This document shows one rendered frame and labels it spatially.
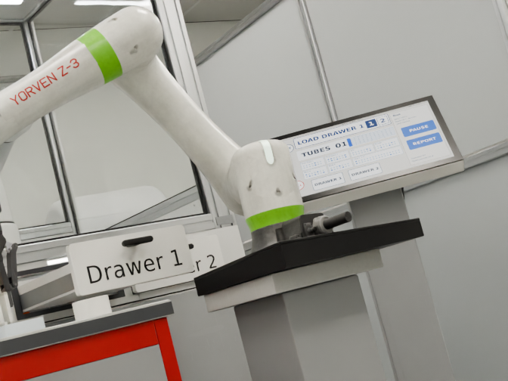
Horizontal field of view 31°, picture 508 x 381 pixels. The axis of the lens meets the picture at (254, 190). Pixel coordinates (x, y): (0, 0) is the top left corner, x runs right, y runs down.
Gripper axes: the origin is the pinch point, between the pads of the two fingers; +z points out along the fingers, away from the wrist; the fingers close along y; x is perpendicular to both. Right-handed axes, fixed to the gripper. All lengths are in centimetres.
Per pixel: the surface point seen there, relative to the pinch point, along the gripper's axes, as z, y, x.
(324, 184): -16, -103, 1
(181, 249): -3.6, -36.4, 17.7
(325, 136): -31, -115, -5
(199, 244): -7, -65, -13
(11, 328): 4.7, 2.8, 8.8
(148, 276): 0.8, -26.5, 17.3
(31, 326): 5.2, -1.3, 9.1
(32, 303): -0.9, -12.5, -11.0
